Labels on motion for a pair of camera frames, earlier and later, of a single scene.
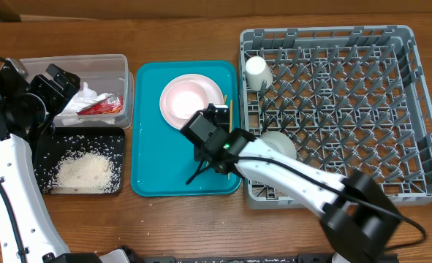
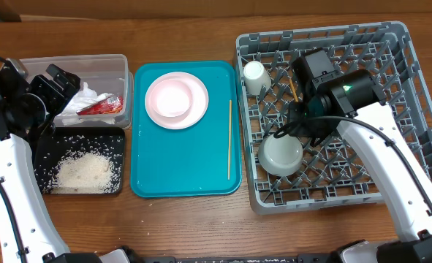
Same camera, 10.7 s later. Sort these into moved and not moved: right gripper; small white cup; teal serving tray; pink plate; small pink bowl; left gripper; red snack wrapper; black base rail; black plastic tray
Moved: small pink bowl; right gripper; small white cup; pink plate
Not moved: red snack wrapper; teal serving tray; left gripper; black plastic tray; black base rail
